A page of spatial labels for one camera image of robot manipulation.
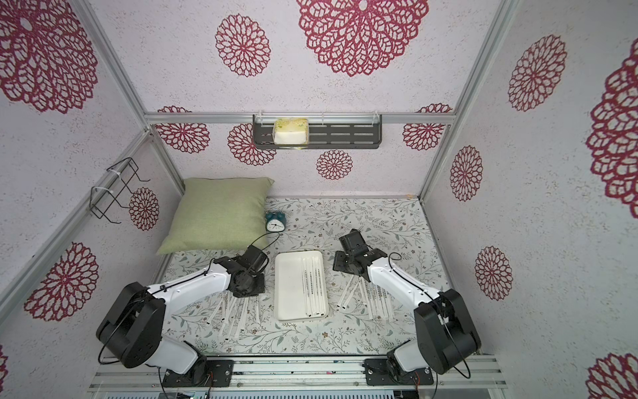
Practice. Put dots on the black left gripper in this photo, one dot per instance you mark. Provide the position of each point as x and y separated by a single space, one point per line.
261 288

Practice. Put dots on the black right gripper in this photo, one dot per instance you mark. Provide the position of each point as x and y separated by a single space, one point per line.
349 263

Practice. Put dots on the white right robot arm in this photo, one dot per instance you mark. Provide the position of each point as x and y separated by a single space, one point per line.
445 333

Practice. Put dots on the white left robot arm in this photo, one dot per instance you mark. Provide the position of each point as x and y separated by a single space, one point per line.
133 329

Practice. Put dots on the white plastic storage tray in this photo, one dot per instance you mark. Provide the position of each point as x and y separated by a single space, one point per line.
300 291

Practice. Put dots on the teal alarm clock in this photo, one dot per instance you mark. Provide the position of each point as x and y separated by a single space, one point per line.
276 221

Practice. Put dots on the green linen pillow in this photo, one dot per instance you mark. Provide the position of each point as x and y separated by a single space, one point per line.
219 214

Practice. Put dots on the yellow sponge pack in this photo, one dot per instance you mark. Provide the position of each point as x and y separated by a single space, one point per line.
291 132

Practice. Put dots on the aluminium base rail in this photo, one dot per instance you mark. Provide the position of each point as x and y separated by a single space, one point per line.
301 377

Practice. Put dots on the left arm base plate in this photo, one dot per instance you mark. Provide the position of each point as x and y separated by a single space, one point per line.
215 373

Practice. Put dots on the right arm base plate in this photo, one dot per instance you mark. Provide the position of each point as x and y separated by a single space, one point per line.
385 372

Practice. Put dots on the dark metal wall shelf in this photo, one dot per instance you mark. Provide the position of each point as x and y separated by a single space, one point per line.
360 135

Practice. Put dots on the black wire wall rack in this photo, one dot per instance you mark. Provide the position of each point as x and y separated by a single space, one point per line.
119 178

